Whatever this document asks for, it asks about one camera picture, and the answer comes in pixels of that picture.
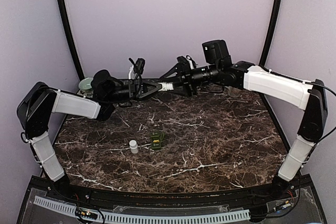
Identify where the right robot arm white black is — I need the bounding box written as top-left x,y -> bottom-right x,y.
159,40 -> 328,200

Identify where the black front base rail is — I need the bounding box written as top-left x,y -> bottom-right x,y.
58,183 -> 274,208

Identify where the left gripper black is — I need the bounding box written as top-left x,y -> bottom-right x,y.
106,78 -> 163,102

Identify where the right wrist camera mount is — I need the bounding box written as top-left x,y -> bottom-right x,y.
177,55 -> 197,69

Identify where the green weekly pill organizer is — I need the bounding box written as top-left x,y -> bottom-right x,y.
150,131 -> 164,151

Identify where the pale green bowl left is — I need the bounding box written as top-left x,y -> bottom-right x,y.
78,77 -> 93,95

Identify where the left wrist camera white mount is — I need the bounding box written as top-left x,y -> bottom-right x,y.
128,58 -> 145,80

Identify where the white slotted cable duct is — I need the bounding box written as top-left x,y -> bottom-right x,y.
33,196 -> 250,223

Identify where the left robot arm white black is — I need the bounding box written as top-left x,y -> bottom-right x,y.
17,70 -> 163,182

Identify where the black frame post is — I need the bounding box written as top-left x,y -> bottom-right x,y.
57,0 -> 85,80
258,0 -> 281,66

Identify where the left black frame post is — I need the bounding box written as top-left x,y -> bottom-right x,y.
57,0 -> 85,80

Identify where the right black frame post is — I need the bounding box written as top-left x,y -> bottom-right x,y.
258,0 -> 281,66

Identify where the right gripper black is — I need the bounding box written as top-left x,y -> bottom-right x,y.
161,60 -> 222,97

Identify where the white pill bottle front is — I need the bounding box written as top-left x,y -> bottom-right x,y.
129,140 -> 139,154

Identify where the cream ceramic mug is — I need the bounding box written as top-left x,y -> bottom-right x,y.
227,87 -> 240,98

